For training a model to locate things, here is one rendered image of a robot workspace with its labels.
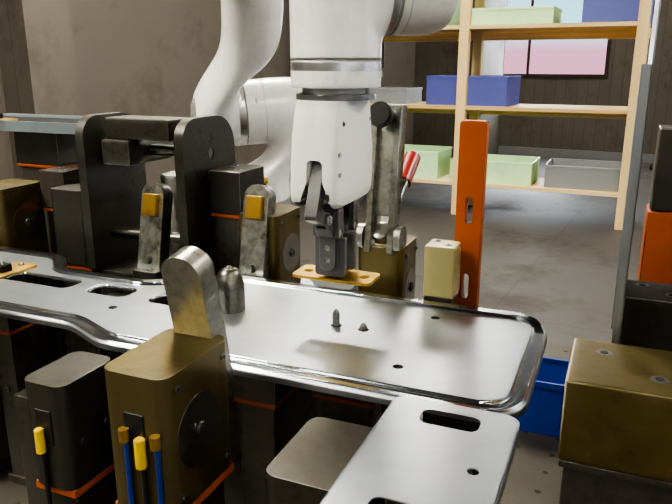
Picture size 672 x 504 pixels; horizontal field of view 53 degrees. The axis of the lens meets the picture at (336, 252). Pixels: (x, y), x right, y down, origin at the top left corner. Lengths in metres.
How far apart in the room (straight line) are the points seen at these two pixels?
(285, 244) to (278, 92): 0.42
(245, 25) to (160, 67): 4.02
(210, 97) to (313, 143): 0.63
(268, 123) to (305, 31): 0.64
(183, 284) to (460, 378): 0.25
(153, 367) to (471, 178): 0.42
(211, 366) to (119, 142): 0.52
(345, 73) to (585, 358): 0.31
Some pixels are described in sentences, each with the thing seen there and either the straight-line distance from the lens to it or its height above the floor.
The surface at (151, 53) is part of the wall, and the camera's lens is 5.08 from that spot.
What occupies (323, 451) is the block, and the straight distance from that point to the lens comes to 0.53.
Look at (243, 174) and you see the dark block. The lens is 0.93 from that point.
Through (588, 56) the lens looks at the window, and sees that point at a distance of 9.84.
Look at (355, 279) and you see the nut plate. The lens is 0.66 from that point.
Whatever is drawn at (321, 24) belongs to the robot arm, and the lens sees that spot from 0.61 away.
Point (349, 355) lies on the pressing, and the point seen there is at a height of 1.00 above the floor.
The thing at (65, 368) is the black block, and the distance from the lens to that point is 0.68.
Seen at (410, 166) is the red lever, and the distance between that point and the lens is 0.88.
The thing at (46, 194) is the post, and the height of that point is 1.06.
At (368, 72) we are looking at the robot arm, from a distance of 0.62.
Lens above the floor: 1.26
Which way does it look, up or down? 16 degrees down
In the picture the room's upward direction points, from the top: straight up
